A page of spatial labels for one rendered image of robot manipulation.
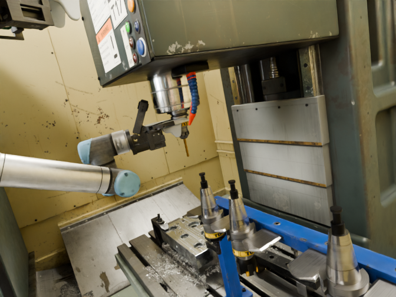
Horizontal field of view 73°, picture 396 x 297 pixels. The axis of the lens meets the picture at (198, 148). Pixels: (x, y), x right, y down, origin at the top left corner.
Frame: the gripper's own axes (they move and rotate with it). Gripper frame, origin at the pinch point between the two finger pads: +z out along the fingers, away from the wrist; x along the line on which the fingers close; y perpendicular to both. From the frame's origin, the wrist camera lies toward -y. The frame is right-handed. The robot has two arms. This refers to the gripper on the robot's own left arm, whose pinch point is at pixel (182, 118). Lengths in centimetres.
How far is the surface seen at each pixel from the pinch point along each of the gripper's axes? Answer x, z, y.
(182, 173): -110, 9, 52
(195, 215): 29.1, -9.0, 21.7
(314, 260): 58, 4, 22
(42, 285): -59, -88, 73
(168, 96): 7.1, -4.2, -8.3
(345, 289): 66, 3, 21
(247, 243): 47, -3, 22
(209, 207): 33.8, -5.9, 18.7
